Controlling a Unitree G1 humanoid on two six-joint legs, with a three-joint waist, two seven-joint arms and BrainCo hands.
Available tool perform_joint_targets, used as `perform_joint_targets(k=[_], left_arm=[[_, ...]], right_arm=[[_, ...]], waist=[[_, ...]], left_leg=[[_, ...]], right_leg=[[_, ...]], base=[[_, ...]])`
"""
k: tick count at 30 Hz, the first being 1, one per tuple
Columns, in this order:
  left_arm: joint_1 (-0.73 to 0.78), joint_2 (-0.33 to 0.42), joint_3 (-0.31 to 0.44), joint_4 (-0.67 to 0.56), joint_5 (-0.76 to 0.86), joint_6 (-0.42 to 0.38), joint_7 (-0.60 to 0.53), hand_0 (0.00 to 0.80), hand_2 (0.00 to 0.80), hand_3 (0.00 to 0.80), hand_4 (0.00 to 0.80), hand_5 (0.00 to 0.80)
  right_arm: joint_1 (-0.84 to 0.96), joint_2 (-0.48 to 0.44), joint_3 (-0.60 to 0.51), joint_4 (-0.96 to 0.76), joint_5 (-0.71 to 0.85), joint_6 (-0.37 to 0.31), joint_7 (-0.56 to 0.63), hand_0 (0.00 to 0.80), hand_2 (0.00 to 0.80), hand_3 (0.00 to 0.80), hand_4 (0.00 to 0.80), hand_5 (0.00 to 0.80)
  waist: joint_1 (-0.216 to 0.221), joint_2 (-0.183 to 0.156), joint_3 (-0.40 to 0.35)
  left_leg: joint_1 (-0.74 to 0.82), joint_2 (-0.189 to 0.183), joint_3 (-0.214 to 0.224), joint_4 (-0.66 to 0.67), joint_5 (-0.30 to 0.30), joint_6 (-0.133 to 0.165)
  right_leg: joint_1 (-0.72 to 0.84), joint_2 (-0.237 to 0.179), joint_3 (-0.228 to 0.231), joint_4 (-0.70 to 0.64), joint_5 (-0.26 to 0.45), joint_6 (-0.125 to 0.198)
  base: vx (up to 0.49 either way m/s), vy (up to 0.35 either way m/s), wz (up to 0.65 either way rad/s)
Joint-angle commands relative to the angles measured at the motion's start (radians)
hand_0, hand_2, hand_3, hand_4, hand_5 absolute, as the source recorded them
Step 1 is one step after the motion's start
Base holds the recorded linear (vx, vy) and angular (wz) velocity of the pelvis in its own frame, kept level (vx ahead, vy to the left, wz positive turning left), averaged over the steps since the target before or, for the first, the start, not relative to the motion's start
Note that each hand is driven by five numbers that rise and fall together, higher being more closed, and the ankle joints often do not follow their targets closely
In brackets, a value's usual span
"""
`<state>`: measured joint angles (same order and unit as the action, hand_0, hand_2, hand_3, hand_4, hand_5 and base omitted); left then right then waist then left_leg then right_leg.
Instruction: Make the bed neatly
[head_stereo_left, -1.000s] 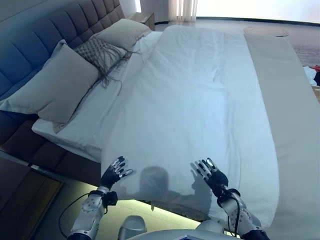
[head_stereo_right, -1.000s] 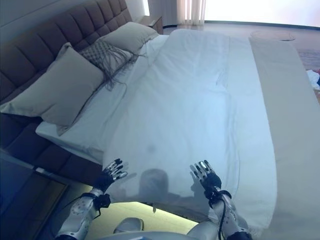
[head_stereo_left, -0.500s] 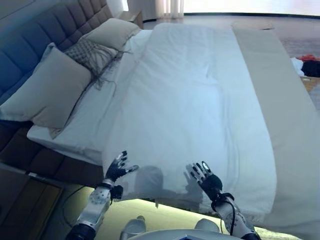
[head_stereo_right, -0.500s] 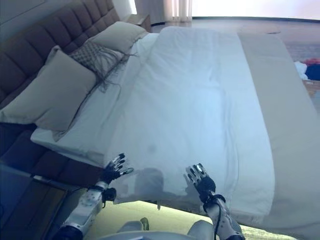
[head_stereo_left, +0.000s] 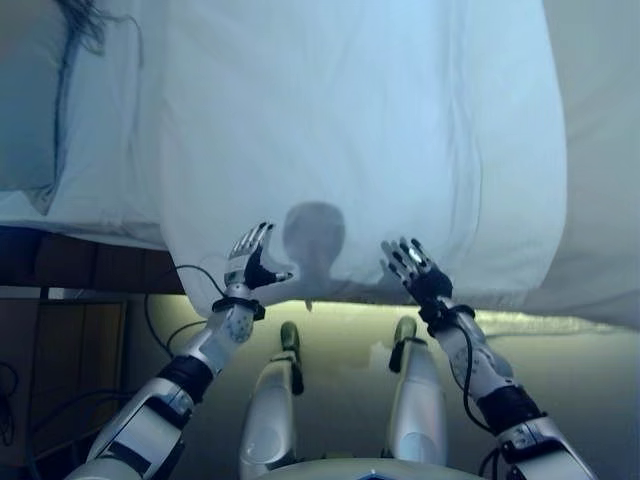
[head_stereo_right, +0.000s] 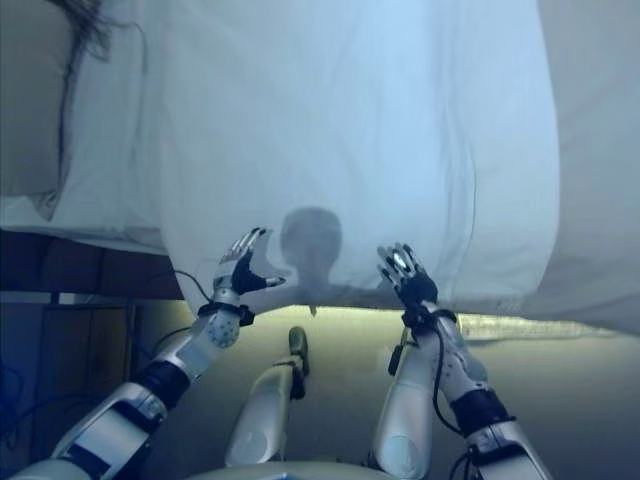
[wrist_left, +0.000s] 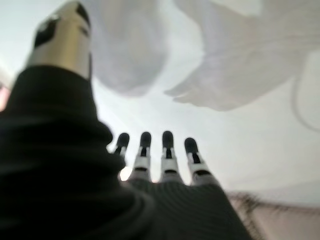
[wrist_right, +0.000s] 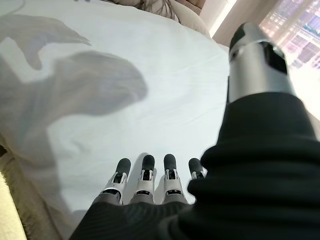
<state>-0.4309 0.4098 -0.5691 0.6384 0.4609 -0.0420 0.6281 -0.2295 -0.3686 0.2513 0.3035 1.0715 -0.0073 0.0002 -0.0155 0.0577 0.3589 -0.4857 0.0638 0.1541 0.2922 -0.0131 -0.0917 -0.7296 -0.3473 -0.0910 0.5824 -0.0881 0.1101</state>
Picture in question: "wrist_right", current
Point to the large beige pillow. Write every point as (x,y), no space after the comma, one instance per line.
(192,22)

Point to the sheer beige curtain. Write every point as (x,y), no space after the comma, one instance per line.
(295,30)

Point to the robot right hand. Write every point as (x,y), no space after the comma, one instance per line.
(250,175)

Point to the white duvet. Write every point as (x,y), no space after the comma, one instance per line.
(162,87)

